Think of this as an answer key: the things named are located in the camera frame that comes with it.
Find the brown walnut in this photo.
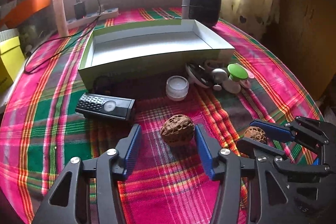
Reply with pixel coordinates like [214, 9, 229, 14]
[160, 114, 195, 147]
[244, 126, 267, 144]

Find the pink mushroom suction hook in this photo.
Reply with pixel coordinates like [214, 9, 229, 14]
[240, 70, 255, 89]

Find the white mushroom suction hook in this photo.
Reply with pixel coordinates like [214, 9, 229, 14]
[211, 68, 228, 91]

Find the black rectangular speaker device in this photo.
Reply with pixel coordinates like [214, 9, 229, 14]
[75, 93, 135, 121]

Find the black round disc with buttons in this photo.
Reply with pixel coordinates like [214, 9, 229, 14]
[185, 63, 214, 89]

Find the small clear plastic jar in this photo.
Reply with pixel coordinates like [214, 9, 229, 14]
[166, 76, 189, 101]

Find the grey portable heater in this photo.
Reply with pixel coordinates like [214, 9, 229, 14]
[182, 0, 222, 27]

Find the green and white shallow box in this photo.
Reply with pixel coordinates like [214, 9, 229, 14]
[78, 19, 235, 90]

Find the yellow box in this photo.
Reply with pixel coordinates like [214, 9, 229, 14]
[0, 36, 25, 94]

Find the striped white box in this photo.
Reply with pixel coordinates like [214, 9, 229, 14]
[0, 28, 19, 42]

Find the white power strip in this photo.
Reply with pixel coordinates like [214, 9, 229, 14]
[67, 8, 119, 30]

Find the black charger adapter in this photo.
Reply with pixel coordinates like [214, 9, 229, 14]
[73, 2, 87, 19]

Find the orange tray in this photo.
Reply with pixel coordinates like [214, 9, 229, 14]
[1, 0, 51, 28]

